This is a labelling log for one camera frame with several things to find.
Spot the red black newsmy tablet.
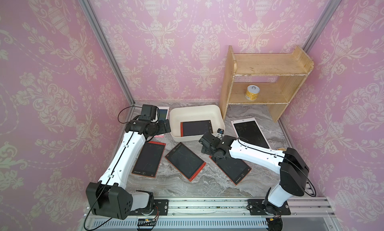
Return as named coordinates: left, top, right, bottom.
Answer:
left=210, top=156, right=252, bottom=186
left=132, top=141, right=166, bottom=178

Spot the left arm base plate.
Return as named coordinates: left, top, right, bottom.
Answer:
left=139, top=199, right=169, bottom=216

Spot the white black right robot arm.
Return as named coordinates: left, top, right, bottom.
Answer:
left=199, top=132, right=317, bottom=216

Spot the pink writing tablet rainbow screen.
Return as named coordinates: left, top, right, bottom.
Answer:
left=154, top=107, right=171, bottom=138

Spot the red black Newsmy tablet top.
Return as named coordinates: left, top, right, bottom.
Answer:
left=132, top=141, right=166, bottom=178

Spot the pink writing tablet dark screen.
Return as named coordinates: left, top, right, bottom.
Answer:
left=231, top=118, right=270, bottom=149

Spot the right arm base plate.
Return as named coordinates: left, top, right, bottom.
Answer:
left=246, top=199, right=291, bottom=216

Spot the yellow white tin can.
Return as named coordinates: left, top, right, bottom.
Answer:
left=245, top=85, right=261, bottom=101

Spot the wooden shelf unit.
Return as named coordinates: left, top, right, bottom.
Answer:
left=219, top=46, right=314, bottom=122

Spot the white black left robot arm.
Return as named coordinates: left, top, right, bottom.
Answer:
left=86, top=104, right=171, bottom=220

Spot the aluminium front rail frame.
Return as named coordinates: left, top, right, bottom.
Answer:
left=79, top=197, right=342, bottom=231

